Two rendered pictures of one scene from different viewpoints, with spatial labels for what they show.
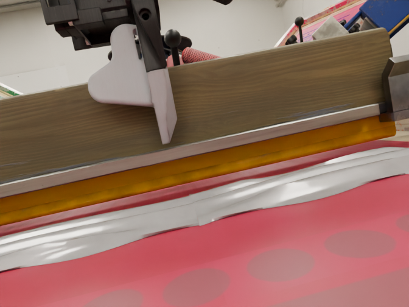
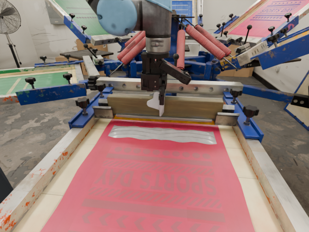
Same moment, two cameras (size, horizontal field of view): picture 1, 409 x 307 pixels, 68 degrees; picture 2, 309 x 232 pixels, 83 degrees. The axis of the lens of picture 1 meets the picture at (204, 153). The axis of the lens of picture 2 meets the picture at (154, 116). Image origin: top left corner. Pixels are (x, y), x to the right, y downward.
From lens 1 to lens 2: 0.43 m
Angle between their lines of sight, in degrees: 27
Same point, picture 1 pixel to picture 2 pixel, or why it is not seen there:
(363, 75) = (212, 112)
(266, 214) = (171, 142)
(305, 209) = (176, 144)
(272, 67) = (190, 105)
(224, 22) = not seen: outside the picture
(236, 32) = not seen: outside the picture
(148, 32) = (161, 99)
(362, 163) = (196, 136)
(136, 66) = (157, 101)
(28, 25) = not seen: outside the picture
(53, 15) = (143, 88)
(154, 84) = (160, 107)
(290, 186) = (178, 137)
